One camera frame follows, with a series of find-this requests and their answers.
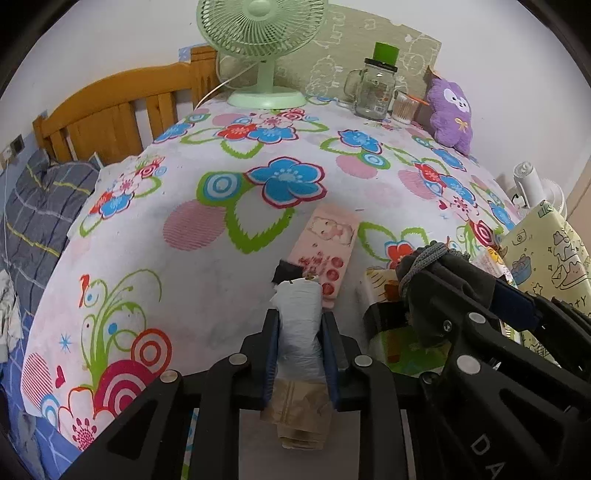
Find pink wet wipes pack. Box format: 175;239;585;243
271;203;361;309

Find yellow cartoon fabric bag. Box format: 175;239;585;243
499;201;590;380

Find white floor fan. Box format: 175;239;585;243
509;162;568;217

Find clear plastic package red stripes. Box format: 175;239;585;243
470;247;513;283

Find green desk fan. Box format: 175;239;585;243
197;0;328;110

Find grey plaid pillow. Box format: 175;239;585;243
1;149;102;314

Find white bagged beige socks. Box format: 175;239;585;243
260;278;332;451

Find green cartoon board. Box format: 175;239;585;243
218;4;442;105

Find wall power outlet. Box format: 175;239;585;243
10;135;25;156

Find purple plush toy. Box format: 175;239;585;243
427;76;473;156

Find green cylinder cap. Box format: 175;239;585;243
373;42;400;66

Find white crumpled cloth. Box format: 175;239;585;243
0;270;24;364

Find dark grey sock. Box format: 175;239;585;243
396;241;496;307

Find cotton swab jar orange lid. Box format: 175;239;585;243
391;90;429;125

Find floral tablecloth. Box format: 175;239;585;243
20;98;518;469

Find blue bed sheet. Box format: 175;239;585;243
1;306;77;479

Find glass mason jar mug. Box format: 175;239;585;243
344;58;398;121

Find green orange tissue pack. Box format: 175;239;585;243
359;267;452;377

